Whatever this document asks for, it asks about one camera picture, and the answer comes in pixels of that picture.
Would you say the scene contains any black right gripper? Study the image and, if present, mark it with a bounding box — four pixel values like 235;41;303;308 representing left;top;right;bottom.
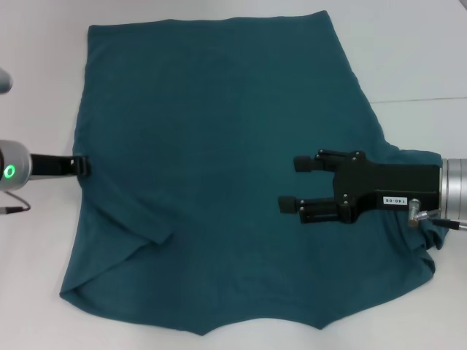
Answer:
279;148;441;225

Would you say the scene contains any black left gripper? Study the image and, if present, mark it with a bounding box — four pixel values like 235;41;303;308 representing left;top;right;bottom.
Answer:
31;153;92;180

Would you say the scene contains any teal blue shirt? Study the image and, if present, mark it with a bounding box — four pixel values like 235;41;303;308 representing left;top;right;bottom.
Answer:
58;9;447;327

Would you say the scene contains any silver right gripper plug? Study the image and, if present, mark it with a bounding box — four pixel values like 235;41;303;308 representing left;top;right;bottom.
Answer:
407;198;421;226

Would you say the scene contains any dark red left cable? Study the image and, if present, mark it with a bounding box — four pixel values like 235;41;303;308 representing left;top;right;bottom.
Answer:
0;189;32;216

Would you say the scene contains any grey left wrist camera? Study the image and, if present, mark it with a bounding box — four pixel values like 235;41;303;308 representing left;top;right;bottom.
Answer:
0;66;14;94

